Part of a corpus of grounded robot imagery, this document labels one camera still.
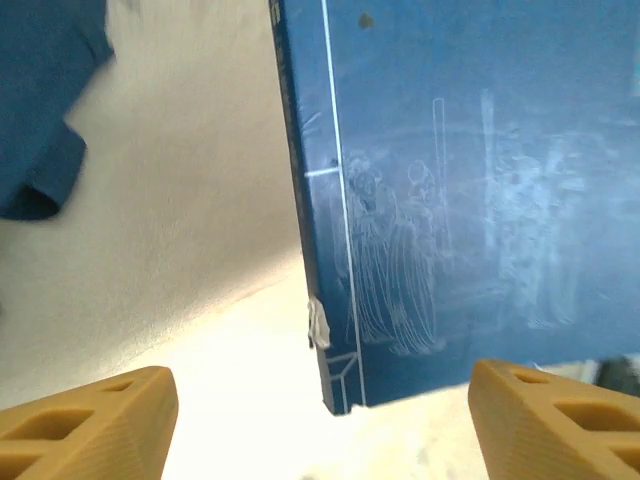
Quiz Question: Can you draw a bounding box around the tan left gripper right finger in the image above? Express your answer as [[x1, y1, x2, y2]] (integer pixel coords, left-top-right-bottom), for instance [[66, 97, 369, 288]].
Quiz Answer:
[[467, 358, 640, 480]]

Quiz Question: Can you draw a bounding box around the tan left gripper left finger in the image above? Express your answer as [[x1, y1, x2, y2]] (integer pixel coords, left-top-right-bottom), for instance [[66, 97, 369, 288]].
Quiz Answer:
[[0, 365, 180, 480]]

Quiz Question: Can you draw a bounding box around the blue hardcover book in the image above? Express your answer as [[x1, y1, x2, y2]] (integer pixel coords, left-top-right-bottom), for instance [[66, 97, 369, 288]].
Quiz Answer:
[[268, 0, 640, 416]]

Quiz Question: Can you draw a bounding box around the navy blue backpack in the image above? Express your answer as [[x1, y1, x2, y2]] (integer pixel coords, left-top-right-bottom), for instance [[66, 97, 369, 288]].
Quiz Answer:
[[0, 0, 116, 221]]

